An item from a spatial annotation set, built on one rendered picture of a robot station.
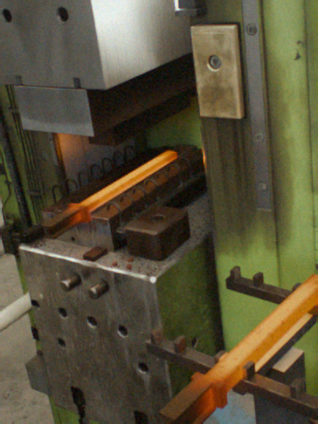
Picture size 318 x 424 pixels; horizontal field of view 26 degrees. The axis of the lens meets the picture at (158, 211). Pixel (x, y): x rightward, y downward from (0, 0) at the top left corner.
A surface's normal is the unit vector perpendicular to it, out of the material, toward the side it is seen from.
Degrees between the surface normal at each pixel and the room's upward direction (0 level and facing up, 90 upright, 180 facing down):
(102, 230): 90
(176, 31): 90
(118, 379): 90
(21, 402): 0
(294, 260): 90
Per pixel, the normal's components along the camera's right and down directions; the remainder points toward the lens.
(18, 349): -0.13, -0.91
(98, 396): -0.57, 0.40
